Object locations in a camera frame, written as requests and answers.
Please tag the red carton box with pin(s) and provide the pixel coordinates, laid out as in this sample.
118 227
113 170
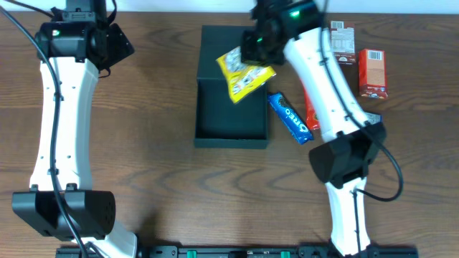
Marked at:
372 74

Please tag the blue Oreo cookie pack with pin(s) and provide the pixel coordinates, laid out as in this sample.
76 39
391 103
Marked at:
290 118

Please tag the yellow Hacks candy bag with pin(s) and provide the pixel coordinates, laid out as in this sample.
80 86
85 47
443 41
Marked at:
242 79

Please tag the brown carton box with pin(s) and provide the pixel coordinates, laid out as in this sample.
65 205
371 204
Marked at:
343 41

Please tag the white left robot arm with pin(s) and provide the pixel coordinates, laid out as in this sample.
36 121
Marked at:
60 201

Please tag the small blue box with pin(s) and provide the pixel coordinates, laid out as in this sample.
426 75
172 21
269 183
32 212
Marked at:
374 118

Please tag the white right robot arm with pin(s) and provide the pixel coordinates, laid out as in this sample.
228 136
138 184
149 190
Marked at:
296 32

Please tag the red Hacks candy bag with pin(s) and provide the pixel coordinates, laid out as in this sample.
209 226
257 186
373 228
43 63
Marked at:
311 117

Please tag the dark green box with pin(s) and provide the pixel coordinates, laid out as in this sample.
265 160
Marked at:
219 122

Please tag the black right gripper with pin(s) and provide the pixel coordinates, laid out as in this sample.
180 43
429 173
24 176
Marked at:
253 50

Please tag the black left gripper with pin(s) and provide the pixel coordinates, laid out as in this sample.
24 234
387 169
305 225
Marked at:
117 46

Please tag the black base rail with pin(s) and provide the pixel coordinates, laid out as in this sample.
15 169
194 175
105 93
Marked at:
305 251

